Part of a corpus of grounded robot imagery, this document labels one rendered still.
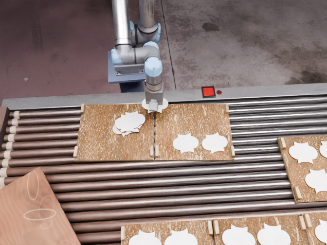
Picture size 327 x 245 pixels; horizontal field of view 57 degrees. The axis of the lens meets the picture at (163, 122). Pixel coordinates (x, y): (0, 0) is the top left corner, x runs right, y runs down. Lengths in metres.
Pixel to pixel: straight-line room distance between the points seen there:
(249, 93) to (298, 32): 2.04
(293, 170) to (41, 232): 1.21
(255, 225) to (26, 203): 1.03
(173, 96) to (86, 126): 0.53
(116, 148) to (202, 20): 2.41
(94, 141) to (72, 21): 2.36
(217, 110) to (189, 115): 0.17
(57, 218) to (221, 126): 0.94
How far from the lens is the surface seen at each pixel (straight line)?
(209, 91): 1.80
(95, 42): 3.47
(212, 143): 1.59
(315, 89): 2.02
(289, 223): 1.55
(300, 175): 1.66
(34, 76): 3.33
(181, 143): 1.58
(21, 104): 1.92
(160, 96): 1.44
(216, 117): 1.69
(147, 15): 1.67
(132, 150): 1.57
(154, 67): 1.29
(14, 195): 1.52
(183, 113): 1.68
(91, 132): 1.66
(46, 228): 1.42
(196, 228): 1.45
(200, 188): 1.52
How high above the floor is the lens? 2.34
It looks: 59 degrees down
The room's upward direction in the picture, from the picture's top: straight up
